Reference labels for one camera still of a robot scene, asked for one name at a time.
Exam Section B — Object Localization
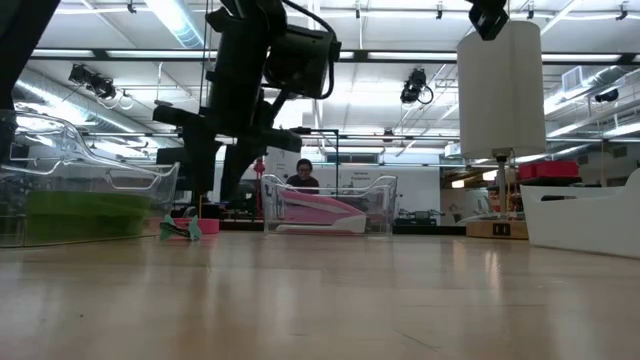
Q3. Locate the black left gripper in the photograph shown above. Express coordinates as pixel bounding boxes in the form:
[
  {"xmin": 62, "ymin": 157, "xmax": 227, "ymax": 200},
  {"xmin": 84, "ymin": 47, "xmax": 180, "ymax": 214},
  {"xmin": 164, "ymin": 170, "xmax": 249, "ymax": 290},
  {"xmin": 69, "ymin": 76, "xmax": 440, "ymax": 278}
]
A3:
[{"xmin": 152, "ymin": 29, "xmax": 304, "ymax": 206}]

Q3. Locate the teal staple remover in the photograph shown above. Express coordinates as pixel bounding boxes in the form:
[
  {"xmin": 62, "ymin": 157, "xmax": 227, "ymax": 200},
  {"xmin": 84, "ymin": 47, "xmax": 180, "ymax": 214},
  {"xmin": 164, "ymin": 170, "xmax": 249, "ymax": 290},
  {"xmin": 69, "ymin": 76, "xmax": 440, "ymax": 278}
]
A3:
[{"xmin": 158, "ymin": 213, "xmax": 204, "ymax": 242}]

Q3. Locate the pink and white stapler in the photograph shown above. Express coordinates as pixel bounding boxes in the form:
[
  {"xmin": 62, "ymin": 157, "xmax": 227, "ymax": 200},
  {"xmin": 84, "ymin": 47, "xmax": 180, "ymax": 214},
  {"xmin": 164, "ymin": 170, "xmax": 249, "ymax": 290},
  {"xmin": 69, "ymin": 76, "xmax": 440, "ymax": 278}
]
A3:
[{"xmin": 276, "ymin": 188, "xmax": 368, "ymax": 235}]

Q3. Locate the green masking tape roll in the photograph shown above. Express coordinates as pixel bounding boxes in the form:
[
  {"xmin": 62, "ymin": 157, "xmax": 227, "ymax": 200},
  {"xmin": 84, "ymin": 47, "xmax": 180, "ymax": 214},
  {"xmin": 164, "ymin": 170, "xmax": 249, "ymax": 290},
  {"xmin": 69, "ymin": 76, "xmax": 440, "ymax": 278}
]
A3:
[
  {"xmin": 22, "ymin": 214, "xmax": 151, "ymax": 246},
  {"xmin": 23, "ymin": 191, "xmax": 157, "ymax": 236}
]

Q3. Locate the black monitor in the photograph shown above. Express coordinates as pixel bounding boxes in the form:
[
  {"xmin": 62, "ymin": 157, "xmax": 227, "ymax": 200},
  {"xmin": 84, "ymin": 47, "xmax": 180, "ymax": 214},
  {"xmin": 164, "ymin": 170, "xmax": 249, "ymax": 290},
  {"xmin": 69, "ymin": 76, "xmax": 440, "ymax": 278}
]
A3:
[{"xmin": 156, "ymin": 145, "xmax": 187, "ymax": 167}]

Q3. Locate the person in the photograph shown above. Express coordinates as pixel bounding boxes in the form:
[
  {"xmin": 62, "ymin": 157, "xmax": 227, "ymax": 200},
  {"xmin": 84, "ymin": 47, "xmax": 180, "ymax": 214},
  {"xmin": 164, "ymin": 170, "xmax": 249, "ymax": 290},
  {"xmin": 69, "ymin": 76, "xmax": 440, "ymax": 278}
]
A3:
[{"xmin": 285, "ymin": 158, "xmax": 321, "ymax": 195}]

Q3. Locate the overhead light bar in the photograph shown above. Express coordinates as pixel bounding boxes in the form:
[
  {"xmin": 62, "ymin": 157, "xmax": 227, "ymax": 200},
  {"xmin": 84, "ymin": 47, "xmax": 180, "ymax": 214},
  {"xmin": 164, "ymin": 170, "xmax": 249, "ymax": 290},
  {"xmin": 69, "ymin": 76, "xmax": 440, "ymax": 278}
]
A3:
[{"xmin": 29, "ymin": 48, "xmax": 640, "ymax": 64}]

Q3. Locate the clear plastic bin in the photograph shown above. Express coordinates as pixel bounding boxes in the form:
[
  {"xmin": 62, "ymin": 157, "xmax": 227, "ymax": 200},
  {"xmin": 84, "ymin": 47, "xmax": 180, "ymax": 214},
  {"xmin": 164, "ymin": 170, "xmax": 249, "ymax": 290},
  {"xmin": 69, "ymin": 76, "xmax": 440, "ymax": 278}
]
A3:
[
  {"xmin": 260, "ymin": 173, "xmax": 400, "ymax": 236},
  {"xmin": 0, "ymin": 107, "xmax": 180, "ymax": 249}
]

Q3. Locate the red storage box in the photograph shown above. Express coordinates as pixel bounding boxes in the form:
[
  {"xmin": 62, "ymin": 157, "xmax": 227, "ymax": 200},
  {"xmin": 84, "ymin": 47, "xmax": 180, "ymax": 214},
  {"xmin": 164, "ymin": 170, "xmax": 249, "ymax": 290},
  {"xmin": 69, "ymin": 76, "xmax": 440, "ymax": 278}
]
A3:
[{"xmin": 517, "ymin": 160, "xmax": 581, "ymax": 186}]

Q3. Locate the white plastic bin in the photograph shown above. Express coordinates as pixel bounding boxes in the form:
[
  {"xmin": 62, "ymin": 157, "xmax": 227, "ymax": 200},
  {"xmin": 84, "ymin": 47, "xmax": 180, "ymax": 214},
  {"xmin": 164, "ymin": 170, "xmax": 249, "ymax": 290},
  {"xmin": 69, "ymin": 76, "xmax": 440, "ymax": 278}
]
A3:
[{"xmin": 519, "ymin": 168, "xmax": 640, "ymax": 260}]

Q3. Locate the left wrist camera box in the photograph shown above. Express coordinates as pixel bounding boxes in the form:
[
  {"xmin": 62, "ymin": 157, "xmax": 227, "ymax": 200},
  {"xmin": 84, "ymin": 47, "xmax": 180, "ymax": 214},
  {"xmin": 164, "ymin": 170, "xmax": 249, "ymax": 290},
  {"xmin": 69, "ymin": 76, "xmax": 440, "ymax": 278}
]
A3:
[{"xmin": 263, "ymin": 24, "xmax": 344, "ymax": 100}]

